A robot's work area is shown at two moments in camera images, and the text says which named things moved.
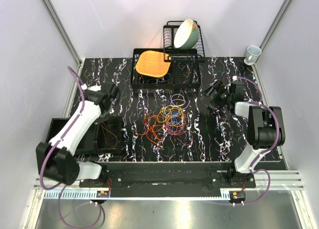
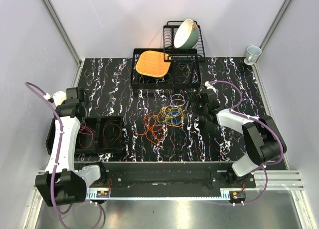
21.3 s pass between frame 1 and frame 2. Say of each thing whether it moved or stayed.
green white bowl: stayed
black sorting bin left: stayed
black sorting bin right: stayed
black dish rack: stayed
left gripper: moved
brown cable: moved
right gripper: moved
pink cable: moved
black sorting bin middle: stayed
